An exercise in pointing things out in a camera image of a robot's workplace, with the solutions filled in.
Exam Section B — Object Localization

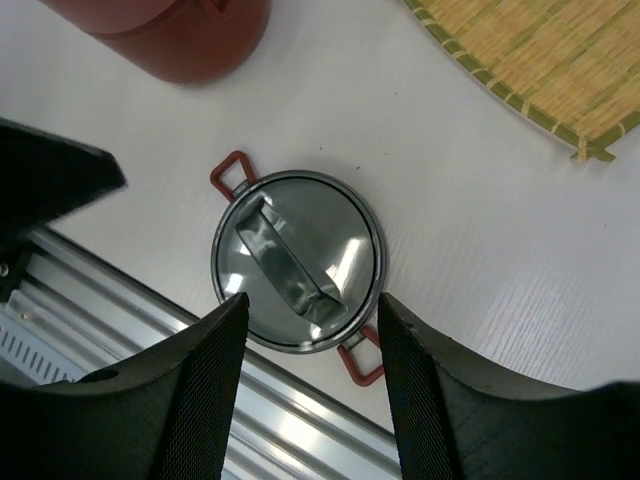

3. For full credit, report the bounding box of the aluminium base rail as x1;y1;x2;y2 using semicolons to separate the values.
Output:
1;230;401;479

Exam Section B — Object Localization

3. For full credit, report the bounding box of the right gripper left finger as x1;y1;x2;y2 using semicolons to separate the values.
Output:
1;294;249;479

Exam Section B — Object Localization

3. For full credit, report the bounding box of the bamboo tray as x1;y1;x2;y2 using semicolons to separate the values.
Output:
406;0;639;163

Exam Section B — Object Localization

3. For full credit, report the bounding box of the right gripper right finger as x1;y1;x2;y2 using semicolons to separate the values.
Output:
378;293;639;479

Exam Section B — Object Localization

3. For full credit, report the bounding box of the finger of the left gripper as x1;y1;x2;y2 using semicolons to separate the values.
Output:
1;119;127;240

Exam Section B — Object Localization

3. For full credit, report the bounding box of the grey lid with handle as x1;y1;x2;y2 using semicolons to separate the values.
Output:
210;150;390;387

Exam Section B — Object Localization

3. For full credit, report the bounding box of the lower pink steel pot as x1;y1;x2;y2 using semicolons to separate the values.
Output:
44;0;271;85

